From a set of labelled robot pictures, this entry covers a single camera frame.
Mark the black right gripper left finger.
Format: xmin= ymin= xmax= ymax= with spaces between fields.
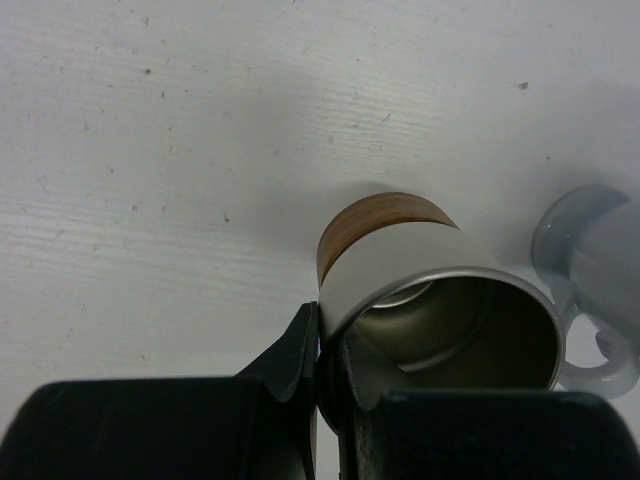
xmin=9 ymin=302 xmax=318 ymax=479

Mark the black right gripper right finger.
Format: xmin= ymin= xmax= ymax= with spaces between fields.
xmin=337 ymin=334 xmax=639 ymax=479

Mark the grey ceramic mug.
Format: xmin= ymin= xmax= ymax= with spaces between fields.
xmin=530 ymin=184 xmax=639 ymax=399

